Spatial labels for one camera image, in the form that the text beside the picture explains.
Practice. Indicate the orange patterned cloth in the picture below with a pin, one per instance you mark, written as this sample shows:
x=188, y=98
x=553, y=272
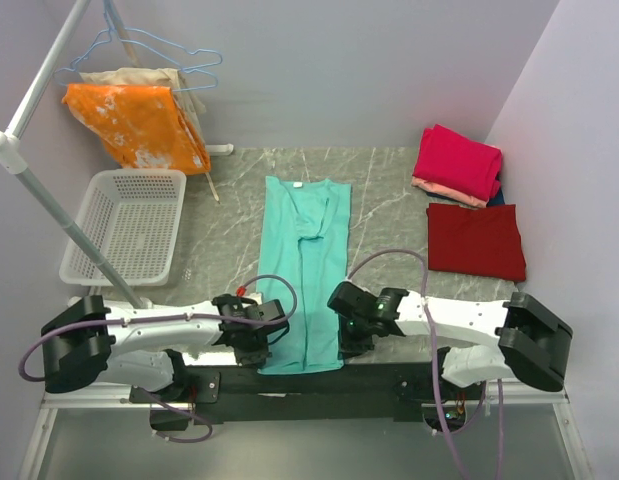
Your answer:
x=140, y=126

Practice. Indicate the blue folded t shirt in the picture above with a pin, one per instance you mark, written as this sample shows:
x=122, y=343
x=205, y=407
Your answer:
x=498, y=198

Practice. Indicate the beige hanging cloth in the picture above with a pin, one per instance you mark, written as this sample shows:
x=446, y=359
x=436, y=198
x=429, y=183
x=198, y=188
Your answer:
x=166, y=77

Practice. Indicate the salmon folded t shirt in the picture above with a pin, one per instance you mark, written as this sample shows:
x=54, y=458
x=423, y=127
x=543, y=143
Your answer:
x=449, y=193

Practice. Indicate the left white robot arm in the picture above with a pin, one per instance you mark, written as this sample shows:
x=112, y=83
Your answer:
x=98, y=341

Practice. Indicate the white clothes rack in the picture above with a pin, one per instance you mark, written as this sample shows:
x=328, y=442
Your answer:
x=60, y=151

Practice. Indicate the blue wire hanger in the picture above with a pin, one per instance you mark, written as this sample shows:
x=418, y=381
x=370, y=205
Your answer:
x=138, y=44
x=65, y=76

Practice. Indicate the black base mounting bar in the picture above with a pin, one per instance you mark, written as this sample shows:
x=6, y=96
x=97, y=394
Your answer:
x=224, y=394

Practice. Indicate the aluminium rail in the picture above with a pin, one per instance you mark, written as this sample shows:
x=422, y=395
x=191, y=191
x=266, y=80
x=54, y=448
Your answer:
x=103, y=432

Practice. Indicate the teal t shirt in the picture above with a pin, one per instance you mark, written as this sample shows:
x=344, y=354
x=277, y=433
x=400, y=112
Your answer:
x=304, y=240

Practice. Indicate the pink folded t shirt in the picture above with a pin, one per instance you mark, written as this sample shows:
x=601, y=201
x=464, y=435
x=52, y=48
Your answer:
x=451, y=160

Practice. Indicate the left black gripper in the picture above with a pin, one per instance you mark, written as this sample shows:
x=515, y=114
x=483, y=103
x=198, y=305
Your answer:
x=256, y=358

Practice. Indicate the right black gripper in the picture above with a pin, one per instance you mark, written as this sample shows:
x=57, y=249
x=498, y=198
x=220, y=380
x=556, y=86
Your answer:
x=349, y=347

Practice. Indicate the white plastic laundry basket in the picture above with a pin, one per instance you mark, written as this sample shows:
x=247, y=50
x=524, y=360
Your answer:
x=132, y=217

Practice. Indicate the dark red folded t shirt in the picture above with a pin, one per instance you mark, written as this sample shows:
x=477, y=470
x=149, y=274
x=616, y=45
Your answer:
x=479, y=242

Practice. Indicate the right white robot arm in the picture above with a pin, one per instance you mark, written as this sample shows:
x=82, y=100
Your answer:
x=519, y=338

